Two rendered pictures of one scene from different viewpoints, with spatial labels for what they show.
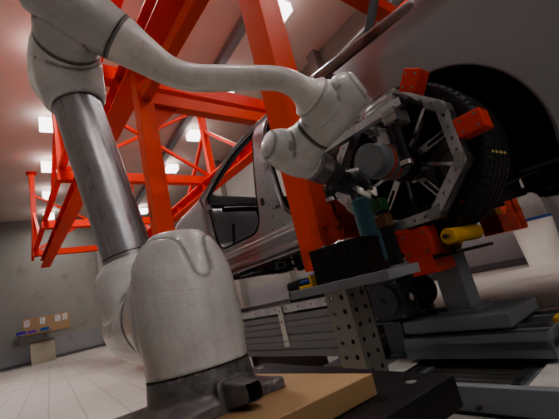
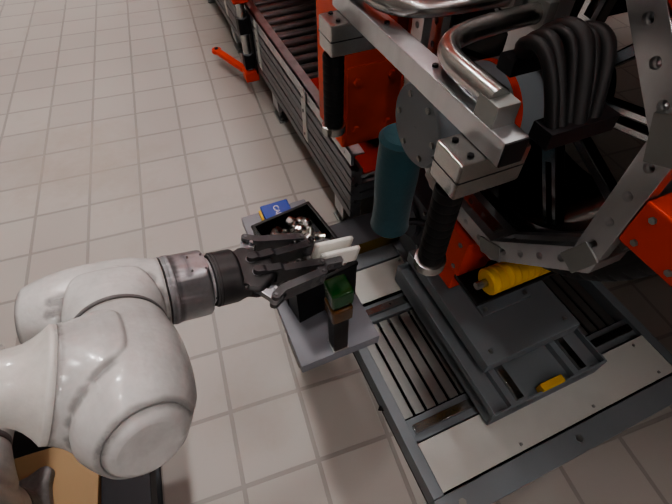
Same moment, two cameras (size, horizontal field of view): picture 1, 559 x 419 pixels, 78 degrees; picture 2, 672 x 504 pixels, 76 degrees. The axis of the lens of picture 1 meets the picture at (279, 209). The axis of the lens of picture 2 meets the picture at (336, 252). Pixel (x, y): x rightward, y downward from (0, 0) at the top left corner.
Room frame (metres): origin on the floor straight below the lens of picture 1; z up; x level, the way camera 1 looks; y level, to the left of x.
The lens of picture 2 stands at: (0.67, -0.41, 1.23)
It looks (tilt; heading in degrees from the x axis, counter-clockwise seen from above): 52 degrees down; 18
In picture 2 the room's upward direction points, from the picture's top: straight up
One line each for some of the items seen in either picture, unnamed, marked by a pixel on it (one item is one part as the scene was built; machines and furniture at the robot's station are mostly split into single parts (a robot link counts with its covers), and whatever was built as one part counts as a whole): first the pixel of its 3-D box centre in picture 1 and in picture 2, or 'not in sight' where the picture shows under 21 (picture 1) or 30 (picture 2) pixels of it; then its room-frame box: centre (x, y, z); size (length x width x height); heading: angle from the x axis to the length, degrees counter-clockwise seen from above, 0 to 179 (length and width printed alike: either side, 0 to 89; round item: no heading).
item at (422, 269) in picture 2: (399, 143); (438, 227); (1.05, -0.43, 0.83); 0.04 x 0.04 x 0.16
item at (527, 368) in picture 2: (487, 333); (490, 315); (1.41, -0.66, 0.13); 0.50 x 0.36 x 0.10; 41
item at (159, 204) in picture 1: (154, 182); not in sight; (3.10, 1.12, 1.75); 0.19 x 0.19 x 2.45; 41
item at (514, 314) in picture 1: (457, 286); (499, 264); (1.45, -0.62, 0.32); 0.40 x 0.30 x 0.28; 41
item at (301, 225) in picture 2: (346, 258); (304, 258); (1.17, -0.18, 0.51); 0.20 x 0.14 x 0.13; 49
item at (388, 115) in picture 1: (395, 117); (478, 159); (1.07, -0.45, 0.93); 0.09 x 0.05 x 0.05; 131
